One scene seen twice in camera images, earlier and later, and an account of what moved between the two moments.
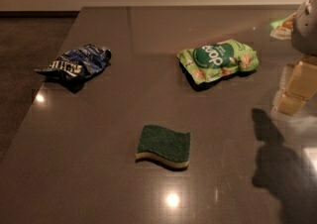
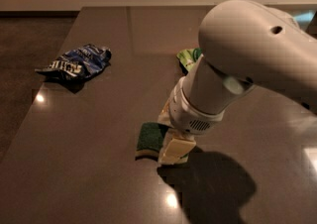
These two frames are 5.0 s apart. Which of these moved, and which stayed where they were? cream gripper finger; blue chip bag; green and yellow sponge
Moved: cream gripper finger
Stayed: blue chip bag; green and yellow sponge
